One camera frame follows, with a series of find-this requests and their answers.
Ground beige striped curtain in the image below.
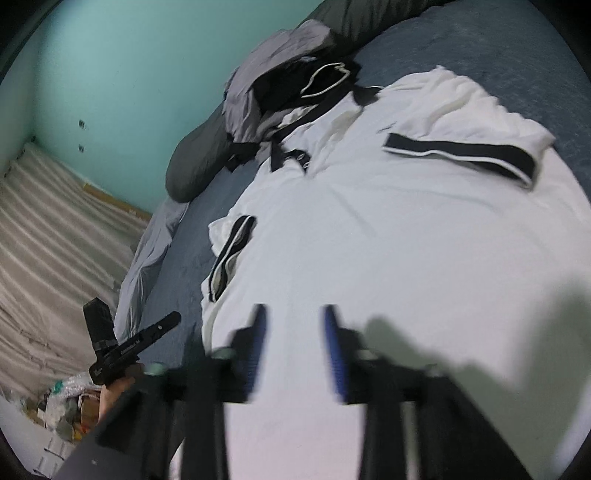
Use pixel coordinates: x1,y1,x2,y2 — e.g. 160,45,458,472
0,142,154,403

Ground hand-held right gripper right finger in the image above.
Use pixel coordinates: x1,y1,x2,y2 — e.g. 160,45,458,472
323,305,532,480

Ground white polo shirt black trim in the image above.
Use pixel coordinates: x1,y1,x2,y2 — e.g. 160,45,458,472
201,66,591,480

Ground cardboard box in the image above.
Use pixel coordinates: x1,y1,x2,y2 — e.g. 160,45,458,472
78,392,103,435

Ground person's left hand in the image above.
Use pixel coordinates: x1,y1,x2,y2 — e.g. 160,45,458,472
96,366,145,431

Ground wooden window frame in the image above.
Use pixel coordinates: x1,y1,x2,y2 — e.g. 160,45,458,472
82,183,154,219

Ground white plastic crate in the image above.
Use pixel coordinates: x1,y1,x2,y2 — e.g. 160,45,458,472
0,396,75,477

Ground clear plastic bags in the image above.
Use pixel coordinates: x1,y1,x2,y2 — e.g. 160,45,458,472
42,373,101,417

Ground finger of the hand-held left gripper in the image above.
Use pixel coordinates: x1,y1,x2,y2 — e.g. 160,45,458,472
134,311,182,347

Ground dark grey long pillow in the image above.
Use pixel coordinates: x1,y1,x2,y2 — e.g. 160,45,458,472
165,0,445,204

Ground black garment white piping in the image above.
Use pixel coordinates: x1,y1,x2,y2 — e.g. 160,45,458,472
226,60,364,175

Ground light grey quilt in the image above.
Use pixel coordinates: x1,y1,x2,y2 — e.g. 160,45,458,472
114,200,191,341

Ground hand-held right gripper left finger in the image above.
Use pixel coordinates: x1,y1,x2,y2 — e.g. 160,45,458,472
55,305,267,480

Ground bed with blue sheet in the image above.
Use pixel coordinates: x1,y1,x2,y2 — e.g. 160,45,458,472
115,0,591,370

